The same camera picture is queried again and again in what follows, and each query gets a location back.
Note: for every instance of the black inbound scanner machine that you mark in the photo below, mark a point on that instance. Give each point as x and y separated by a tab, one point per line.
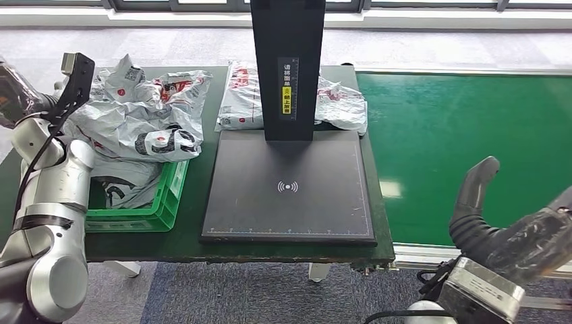
286	210

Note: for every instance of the green conveyor belt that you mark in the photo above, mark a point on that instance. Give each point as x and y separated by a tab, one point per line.
447	116

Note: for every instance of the white parcel red print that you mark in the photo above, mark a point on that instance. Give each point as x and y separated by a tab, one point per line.
342	107
237	98
125	179

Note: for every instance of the window frame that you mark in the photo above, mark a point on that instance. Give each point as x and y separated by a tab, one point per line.
147	4

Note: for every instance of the flat white parcel red print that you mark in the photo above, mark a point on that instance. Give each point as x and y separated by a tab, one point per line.
237	98

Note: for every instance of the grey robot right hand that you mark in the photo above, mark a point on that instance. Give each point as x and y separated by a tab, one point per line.
469	237

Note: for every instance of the white window sill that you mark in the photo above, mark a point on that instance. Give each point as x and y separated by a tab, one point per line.
67	15

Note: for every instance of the large white parcel black letters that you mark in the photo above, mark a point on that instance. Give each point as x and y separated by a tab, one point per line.
134	116

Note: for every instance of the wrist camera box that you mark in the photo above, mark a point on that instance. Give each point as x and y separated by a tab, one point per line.
482	290
78	85

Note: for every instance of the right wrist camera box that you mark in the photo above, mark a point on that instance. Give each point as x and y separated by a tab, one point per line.
482	290

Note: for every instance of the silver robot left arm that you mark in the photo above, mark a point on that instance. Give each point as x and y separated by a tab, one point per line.
53	223

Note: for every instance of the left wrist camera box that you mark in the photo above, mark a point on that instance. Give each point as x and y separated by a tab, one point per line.
78	85

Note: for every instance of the white table leg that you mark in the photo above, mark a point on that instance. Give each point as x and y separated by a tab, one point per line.
318	270
120	268

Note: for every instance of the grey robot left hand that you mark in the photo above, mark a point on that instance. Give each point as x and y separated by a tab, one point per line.
13	98

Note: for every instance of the crumpled white parcel red print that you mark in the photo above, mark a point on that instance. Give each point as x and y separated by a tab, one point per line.
342	107

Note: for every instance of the dark green table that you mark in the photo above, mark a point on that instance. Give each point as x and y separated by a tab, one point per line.
201	250

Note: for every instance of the green plastic crate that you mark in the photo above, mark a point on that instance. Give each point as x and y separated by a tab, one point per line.
165	201

